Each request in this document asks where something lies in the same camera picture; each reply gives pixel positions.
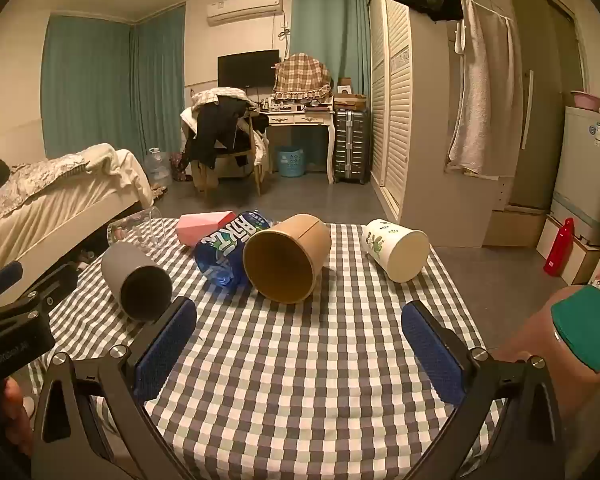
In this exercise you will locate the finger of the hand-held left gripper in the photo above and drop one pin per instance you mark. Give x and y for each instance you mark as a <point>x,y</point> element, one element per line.
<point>0,280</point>
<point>50,282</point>

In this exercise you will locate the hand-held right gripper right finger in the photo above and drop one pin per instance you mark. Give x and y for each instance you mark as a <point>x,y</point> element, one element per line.
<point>432,355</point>

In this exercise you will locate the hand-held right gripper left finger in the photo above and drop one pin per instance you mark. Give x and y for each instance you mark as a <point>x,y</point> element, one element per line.
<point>162,350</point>

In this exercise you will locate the brown paper cup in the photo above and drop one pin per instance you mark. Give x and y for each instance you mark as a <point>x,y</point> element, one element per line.
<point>280,265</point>

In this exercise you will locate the grey cup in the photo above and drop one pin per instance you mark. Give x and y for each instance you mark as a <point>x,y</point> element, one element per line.
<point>130,275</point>

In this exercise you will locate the clear glass cup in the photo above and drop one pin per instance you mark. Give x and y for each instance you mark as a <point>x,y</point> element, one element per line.
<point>140,227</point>

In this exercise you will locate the white printed paper cup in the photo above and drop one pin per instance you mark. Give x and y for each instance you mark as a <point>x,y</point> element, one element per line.
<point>395,250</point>

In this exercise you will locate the person's left hand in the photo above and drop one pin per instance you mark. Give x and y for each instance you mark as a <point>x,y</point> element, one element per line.
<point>16,405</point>

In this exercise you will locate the bed with floral bedding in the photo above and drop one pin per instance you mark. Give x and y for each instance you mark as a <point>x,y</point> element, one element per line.
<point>55,200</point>

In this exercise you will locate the brown stool green top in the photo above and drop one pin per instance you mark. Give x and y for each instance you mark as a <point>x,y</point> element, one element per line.
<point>540,330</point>

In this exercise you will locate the blue plastic bottle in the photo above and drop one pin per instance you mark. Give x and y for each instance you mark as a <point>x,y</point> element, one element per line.
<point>220,255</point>

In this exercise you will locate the grey checkered tablecloth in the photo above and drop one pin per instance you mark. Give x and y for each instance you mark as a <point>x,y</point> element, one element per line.
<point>290,360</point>

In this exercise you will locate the pink box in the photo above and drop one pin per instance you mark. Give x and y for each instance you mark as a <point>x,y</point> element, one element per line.
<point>200,225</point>

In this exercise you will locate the clear water jug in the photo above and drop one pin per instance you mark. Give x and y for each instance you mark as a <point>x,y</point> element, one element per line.
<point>157,167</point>

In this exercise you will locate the red bottle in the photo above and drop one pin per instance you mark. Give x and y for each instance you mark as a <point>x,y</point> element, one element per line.
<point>559,250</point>

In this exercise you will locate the white storage box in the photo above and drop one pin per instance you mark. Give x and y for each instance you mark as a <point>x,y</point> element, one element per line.
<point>587,260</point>

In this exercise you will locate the teal curtain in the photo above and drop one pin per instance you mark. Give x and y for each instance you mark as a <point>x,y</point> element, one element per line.
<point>85,90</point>
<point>325,20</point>
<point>157,80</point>

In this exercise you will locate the wooden chair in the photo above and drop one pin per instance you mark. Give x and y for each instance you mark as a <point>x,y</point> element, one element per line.
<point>250,160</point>

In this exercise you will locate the dark ribbed suitcase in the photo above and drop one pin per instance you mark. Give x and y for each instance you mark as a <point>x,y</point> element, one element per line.
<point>351,145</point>

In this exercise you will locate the blue plastic basket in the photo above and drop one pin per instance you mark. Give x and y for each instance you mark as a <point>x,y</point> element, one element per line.
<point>290,160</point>

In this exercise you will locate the black jacket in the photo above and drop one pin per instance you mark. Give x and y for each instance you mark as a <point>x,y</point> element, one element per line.
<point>217,125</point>

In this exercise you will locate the small white fridge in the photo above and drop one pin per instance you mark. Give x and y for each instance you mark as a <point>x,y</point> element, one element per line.
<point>587,170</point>

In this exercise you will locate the white louvred wardrobe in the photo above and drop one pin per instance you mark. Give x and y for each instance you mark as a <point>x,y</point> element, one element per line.
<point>420,110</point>

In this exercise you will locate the cardboard box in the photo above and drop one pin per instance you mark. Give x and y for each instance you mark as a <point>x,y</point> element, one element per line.
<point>350,101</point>

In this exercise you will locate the white desk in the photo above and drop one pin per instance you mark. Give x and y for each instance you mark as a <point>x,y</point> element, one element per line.
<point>300,120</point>

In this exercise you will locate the white hanging towel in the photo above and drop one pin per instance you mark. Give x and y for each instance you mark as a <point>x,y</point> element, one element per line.
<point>480,90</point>

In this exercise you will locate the grey door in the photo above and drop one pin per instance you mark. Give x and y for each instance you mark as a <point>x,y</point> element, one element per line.
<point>540,85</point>

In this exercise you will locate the black television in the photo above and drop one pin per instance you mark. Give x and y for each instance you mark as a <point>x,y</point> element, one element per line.
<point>247,67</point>

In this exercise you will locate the pink basin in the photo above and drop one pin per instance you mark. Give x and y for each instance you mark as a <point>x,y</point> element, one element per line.
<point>587,100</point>

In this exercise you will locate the plaid cloth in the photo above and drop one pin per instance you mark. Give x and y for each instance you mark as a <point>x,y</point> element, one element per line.
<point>300,75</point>

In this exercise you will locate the white air conditioner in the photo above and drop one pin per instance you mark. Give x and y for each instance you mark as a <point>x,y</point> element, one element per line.
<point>245,7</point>

